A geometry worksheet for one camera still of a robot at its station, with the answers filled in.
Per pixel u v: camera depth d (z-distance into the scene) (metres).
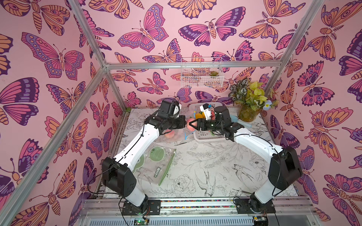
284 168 0.45
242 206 0.73
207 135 1.02
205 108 0.75
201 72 0.95
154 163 0.90
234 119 1.13
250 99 0.95
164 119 0.57
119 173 0.41
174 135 0.97
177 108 0.74
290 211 0.75
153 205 0.75
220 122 0.64
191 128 0.78
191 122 0.78
